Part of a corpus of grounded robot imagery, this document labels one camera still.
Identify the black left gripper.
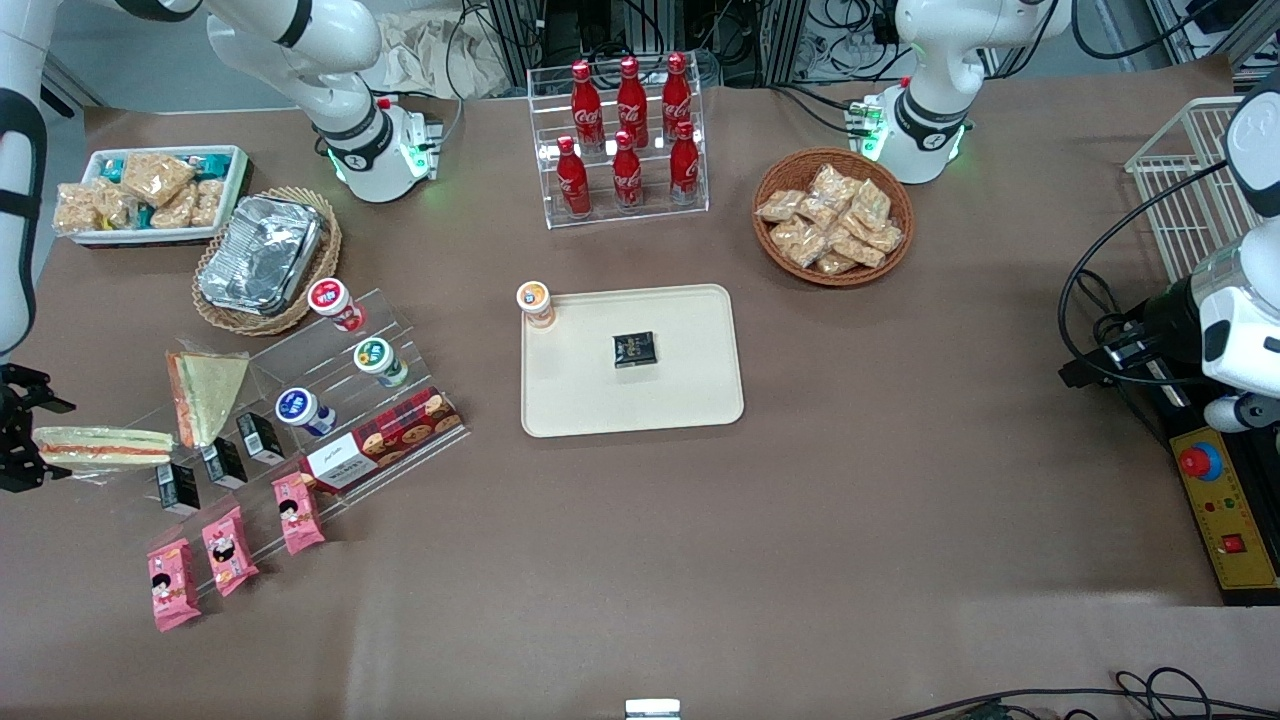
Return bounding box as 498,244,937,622
1058,275,1207,390

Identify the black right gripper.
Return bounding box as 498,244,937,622
0,364,77,494

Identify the triangle sandwich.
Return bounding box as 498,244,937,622
32,427,177,477
165,345,251,449

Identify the beige plastic tray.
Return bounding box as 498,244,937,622
520,284,746,439

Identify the small black carton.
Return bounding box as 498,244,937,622
202,437,248,491
157,462,201,517
237,412,286,466

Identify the yellow emergency stop box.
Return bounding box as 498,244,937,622
1168,425,1280,607

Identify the pink snack packet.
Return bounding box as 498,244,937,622
147,538,202,633
201,506,260,598
272,472,328,556

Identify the blue lid cup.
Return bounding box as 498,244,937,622
275,387,338,438

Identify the clear acrylic stepped stand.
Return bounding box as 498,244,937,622
65,288,471,601

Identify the aluminium foil container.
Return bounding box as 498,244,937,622
198,196,323,317

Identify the white rectangular plastic bin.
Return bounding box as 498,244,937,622
52,146,250,248

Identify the red lid cup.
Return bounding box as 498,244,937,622
307,278,366,333

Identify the oval wicker basket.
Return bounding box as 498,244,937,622
192,186,343,337

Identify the green lid cup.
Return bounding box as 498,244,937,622
353,337,409,389

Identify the red tartan cookie box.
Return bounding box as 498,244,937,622
300,387,465,494

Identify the round wicker basket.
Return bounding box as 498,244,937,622
752,148,915,288

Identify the red cola bottle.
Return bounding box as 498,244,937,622
668,122,702,207
616,57,650,151
661,52,694,143
570,60,605,153
611,130,645,212
556,136,592,218

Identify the clear acrylic bottle rack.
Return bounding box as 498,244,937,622
527,52,710,231

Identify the orange lid cup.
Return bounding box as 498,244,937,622
516,281,557,330

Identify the crumpled beige paper bag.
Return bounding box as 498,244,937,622
375,10,513,100

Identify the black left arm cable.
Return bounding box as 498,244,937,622
1057,160,1233,387

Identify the white wire basket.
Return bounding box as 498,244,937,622
1125,97,1267,287

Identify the black cable bundle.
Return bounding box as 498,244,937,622
890,668,1280,720

